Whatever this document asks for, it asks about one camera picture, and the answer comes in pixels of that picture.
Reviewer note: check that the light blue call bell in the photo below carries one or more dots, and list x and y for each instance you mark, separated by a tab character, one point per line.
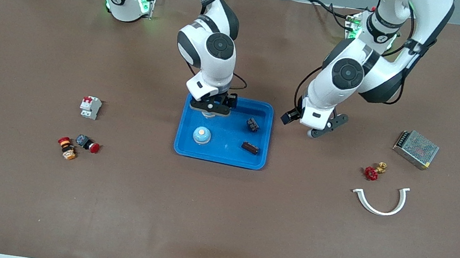
201	135
208	116

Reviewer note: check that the short black capacitor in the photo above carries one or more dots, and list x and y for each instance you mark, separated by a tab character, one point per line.
252	124

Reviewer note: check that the long dark brown capacitor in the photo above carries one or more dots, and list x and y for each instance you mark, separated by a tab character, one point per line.
250	148

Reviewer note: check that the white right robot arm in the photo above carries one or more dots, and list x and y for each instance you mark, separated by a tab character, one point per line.
221	67

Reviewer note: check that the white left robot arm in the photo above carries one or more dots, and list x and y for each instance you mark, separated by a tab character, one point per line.
323	93

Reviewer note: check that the blue plastic tray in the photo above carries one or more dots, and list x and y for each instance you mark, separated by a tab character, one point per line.
228	142

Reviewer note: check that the brown table mat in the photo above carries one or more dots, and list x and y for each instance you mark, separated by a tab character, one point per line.
215	219

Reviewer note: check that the metal mesh power supply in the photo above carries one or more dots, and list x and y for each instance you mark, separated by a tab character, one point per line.
416	149

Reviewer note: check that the white half-round pipe clamp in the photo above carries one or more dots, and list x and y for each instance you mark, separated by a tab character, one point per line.
380	212

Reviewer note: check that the white red circuit breaker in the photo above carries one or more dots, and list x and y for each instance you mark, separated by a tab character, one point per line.
90	108

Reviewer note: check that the orange emergency stop button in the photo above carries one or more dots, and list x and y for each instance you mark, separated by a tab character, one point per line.
67	148

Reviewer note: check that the red push button switch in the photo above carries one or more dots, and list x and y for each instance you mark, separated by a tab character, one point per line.
87	143

